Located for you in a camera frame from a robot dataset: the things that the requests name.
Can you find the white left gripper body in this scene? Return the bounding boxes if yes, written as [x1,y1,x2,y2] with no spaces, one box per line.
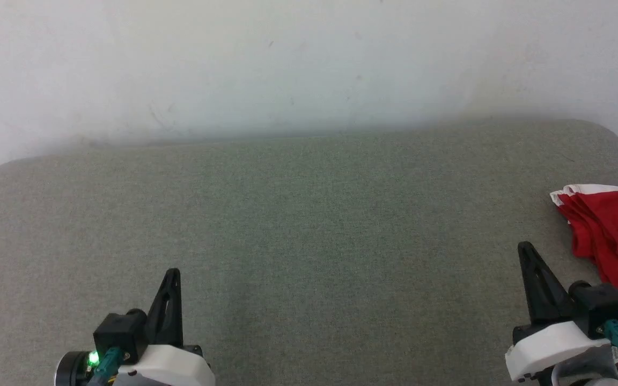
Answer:
[115,344,216,386]

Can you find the grey-green fabric sofa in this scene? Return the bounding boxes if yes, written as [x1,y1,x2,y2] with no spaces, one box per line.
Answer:
[0,118,618,386]

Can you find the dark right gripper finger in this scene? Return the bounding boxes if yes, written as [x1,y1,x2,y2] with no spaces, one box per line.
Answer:
[518,241,576,326]

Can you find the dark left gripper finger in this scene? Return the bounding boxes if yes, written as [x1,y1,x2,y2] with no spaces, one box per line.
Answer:
[145,268,184,347]

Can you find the red white basketball shorts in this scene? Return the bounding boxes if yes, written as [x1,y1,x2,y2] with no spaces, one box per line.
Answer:
[549,184,618,288]

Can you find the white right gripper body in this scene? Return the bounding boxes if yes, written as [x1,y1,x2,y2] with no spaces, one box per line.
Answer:
[504,320,611,383]

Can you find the left teal-plug black cable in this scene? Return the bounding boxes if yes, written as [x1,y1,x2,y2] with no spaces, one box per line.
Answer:
[86,347,125,386]

